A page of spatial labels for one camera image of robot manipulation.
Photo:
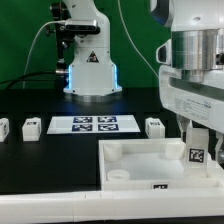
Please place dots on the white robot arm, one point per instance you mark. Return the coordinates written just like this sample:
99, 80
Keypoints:
191, 73

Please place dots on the white marker sheet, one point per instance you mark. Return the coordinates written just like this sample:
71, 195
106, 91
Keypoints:
93, 124

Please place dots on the white front fence wall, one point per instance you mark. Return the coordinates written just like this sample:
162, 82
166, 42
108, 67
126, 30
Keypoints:
110, 205

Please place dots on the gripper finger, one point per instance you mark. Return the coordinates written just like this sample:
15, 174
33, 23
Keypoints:
183, 124
219, 148

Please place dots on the black camera on stand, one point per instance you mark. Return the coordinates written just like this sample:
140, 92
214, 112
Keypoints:
61, 36

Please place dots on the white square tabletop tray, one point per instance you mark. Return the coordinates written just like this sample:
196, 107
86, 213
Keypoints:
148, 164

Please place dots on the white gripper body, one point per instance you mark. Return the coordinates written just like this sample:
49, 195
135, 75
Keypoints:
202, 103

